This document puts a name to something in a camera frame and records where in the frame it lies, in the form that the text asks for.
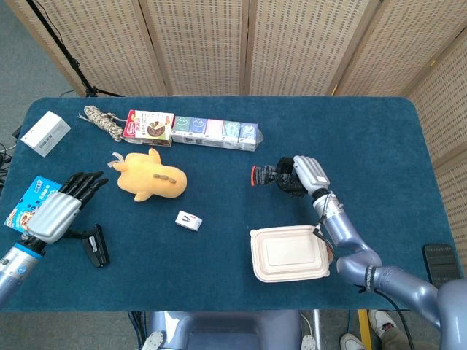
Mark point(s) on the plain white cardboard box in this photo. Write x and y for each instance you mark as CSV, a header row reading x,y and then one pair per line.
x,y
45,133

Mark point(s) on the grey and black knit glove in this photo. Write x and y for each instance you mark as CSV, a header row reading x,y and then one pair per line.
x,y
264,175

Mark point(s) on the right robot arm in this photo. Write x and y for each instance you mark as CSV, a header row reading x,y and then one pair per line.
x,y
401,284

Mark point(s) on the blue snack package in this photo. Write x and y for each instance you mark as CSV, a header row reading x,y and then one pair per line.
x,y
23,211

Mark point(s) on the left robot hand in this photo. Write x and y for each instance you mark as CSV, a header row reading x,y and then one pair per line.
x,y
53,217

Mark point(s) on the multicolour tissue multipack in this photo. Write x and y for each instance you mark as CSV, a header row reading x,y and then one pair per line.
x,y
215,131

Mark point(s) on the black stapler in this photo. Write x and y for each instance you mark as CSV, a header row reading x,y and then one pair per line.
x,y
96,249

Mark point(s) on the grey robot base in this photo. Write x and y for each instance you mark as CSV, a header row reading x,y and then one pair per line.
x,y
226,330

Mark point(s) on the black tripod stand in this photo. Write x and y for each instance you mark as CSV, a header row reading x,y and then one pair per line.
x,y
74,65

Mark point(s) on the yellow plush toy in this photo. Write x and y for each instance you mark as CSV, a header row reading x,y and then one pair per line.
x,y
153,178

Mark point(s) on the small white printed box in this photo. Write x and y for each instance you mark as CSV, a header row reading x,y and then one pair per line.
x,y
188,220

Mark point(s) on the beige lidded lunch box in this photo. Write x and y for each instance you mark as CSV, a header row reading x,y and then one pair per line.
x,y
290,253

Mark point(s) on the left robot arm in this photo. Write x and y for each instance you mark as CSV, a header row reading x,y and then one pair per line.
x,y
14,268

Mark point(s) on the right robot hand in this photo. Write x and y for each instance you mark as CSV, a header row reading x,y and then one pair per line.
x,y
312,175

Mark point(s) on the white sneaker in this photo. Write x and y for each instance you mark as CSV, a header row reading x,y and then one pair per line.
x,y
353,342
381,322

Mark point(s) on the black flat device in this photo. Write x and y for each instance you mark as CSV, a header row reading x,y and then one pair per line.
x,y
441,266

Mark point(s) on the woven folding screen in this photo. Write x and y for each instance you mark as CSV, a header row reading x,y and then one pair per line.
x,y
292,43

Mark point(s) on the blue felt table cover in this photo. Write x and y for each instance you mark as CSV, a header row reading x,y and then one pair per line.
x,y
226,288

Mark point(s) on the red and white carton box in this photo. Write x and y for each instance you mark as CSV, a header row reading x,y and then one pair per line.
x,y
147,127

